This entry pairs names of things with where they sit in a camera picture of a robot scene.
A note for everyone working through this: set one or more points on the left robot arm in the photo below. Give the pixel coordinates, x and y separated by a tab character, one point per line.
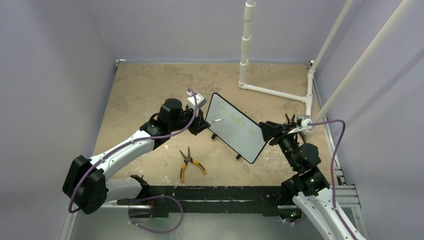
88	182

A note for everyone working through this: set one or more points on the black-framed whiteboard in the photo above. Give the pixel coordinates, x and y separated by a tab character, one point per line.
237	130

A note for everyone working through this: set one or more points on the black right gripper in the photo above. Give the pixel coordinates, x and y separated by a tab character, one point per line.
270	129

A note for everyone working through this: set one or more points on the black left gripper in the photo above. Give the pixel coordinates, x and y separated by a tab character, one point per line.
199	124

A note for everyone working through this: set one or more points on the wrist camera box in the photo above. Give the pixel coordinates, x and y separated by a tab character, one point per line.
199	99
302	123

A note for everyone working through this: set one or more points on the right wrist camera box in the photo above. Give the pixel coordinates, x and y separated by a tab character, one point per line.
302	123

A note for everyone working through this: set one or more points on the white PVC pipe frame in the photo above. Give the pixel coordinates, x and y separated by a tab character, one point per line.
370	98

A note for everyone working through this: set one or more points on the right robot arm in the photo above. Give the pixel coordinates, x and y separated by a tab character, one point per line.
308	188

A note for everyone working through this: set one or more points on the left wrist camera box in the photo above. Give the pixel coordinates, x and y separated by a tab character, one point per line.
199	99

